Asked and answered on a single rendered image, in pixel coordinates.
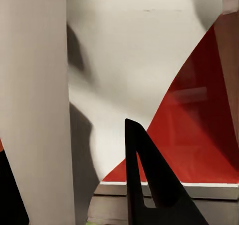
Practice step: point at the paper coffee filter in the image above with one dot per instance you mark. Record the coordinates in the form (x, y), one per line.
(71, 72)

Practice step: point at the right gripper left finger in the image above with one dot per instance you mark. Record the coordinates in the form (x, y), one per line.
(12, 209)

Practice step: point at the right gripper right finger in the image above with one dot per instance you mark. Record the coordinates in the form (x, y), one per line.
(174, 206)

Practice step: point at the shelf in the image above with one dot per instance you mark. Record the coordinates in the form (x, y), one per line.
(226, 29)

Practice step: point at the fixed window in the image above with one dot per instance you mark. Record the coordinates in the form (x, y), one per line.
(218, 205)

